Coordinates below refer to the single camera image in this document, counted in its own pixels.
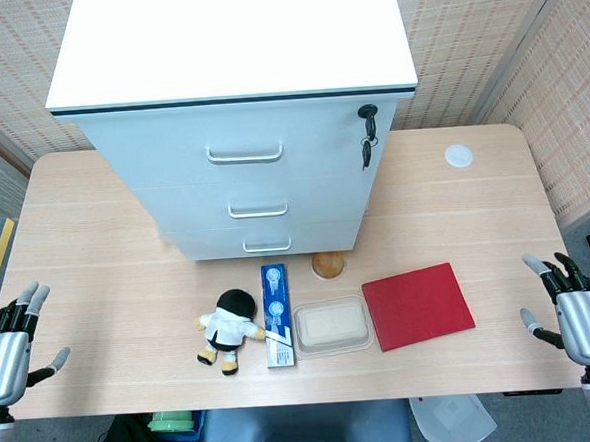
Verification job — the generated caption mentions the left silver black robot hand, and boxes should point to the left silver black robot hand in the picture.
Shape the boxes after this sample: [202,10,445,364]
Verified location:
[0,279,75,406]

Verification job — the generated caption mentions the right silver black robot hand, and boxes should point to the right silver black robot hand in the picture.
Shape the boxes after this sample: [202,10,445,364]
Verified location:
[515,249,590,371]

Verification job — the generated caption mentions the grey drawer medium height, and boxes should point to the grey drawer medium height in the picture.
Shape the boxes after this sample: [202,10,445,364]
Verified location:
[131,172,379,237]

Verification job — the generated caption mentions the grey drawer beside lock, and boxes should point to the grey drawer beside lock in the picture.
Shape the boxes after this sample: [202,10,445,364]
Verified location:
[74,93,403,195]

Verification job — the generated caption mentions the grey drawer above casters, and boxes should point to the grey drawer above casters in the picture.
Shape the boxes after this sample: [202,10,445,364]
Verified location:
[161,219,369,264]

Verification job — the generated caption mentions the white grey drawer cabinet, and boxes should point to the white grey drawer cabinet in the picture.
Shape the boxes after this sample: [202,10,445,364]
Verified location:
[39,0,430,271]

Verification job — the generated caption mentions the white translucent plastic bin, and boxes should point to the white translucent plastic bin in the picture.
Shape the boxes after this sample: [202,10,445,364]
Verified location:
[408,392,499,442]

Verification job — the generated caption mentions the red square notebook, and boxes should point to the red square notebook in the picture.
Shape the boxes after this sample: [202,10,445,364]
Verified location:
[360,260,479,355]

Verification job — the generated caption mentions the green plastic container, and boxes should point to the green plastic container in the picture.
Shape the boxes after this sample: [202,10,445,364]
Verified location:
[145,410,195,436]

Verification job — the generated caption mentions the plush doll white coat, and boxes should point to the plush doll white coat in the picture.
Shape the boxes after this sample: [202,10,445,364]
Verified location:
[191,286,271,379]

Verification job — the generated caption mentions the beige lidded food container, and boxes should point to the beige lidded food container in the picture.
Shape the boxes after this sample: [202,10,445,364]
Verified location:
[291,294,375,361]

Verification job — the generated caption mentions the orange jelly cup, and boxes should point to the orange jelly cup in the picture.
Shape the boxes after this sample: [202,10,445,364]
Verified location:
[310,250,348,281]

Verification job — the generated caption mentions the blue toothpaste box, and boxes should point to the blue toothpaste box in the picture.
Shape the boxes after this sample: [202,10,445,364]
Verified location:
[259,262,297,369]

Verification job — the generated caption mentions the black keys bunch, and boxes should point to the black keys bunch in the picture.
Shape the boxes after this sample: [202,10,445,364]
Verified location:
[358,115,381,171]

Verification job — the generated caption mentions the blue grey chair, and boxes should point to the blue grey chair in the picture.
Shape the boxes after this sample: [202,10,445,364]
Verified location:
[198,397,414,442]

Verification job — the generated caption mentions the white round cable grommet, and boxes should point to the white round cable grommet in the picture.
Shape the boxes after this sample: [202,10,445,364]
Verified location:
[444,143,475,169]

